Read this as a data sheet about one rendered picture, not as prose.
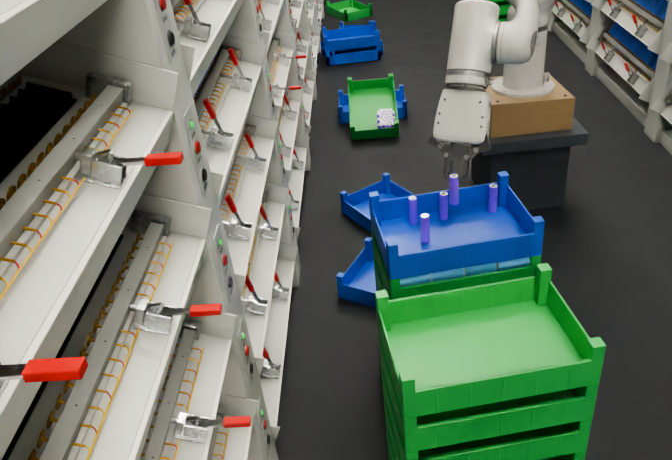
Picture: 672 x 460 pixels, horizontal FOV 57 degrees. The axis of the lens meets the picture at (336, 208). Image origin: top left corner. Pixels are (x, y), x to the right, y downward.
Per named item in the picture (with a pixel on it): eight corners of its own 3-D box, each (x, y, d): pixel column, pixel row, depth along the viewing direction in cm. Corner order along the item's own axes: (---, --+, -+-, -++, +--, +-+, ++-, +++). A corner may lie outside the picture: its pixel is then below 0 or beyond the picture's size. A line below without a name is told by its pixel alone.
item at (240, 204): (270, 154, 158) (282, 106, 151) (236, 317, 107) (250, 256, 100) (191, 135, 156) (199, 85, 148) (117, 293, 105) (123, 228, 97)
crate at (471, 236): (504, 201, 137) (505, 170, 132) (542, 255, 120) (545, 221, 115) (370, 223, 135) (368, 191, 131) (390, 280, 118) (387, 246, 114)
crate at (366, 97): (399, 136, 258) (399, 123, 251) (351, 140, 259) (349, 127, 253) (393, 86, 276) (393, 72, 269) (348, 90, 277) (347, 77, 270)
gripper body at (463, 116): (496, 88, 120) (488, 146, 121) (445, 85, 124) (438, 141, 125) (490, 83, 113) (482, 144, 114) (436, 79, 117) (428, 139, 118)
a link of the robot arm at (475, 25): (498, 78, 121) (451, 75, 124) (507, 9, 119) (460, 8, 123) (491, 71, 113) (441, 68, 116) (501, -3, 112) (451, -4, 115)
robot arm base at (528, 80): (549, 76, 200) (555, 18, 191) (558, 97, 184) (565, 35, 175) (489, 78, 203) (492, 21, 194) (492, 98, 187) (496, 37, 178)
